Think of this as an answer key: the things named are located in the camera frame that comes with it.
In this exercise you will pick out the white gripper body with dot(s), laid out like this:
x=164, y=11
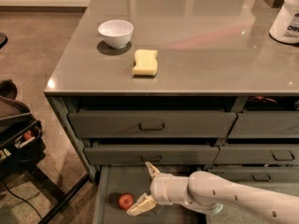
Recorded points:
x=160, y=186

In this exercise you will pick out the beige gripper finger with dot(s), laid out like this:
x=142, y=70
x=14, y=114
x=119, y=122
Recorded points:
x=153, y=170
x=144, y=203

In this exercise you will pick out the red apple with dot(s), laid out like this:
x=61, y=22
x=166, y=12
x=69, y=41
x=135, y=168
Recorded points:
x=125, y=201

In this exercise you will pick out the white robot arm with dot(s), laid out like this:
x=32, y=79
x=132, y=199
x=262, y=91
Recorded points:
x=205, y=193

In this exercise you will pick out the grey open bottom drawer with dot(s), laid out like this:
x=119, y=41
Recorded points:
x=135, y=180

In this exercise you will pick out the grey middle left drawer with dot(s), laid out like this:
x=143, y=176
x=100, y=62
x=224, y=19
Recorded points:
x=156, y=154

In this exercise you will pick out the grey middle right drawer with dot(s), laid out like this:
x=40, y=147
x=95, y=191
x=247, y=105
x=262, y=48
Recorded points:
x=258, y=154

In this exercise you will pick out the grey bottom right drawer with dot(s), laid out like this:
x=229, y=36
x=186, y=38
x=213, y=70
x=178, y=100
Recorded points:
x=260, y=174

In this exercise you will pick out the grey top left drawer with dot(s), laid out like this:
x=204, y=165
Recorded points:
x=151, y=124

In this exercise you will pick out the grey cabinet counter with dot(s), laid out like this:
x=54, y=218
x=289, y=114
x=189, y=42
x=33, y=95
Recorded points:
x=213, y=55

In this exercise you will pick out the grey top right drawer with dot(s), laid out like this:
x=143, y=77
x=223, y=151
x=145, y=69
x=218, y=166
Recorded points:
x=267, y=124

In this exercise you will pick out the yellow sponge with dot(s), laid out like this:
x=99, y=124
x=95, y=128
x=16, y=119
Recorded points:
x=145, y=63

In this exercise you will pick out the black cart with items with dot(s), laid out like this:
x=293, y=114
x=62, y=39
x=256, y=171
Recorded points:
x=21, y=147

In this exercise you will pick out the white ceramic bowl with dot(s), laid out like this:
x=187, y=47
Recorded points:
x=116, y=33

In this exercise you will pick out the white plastic canister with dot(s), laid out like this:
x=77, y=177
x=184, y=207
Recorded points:
x=285, y=28

